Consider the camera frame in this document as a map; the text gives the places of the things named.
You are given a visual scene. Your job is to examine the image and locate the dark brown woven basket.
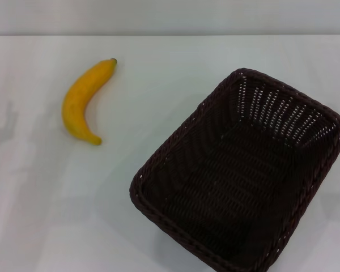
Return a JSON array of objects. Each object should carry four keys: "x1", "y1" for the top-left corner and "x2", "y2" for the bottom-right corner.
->
[{"x1": 129, "y1": 67, "x2": 340, "y2": 272}]

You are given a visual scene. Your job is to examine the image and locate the yellow banana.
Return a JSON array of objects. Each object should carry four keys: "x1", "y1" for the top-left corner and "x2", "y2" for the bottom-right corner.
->
[{"x1": 61, "y1": 58, "x2": 118, "y2": 147}]

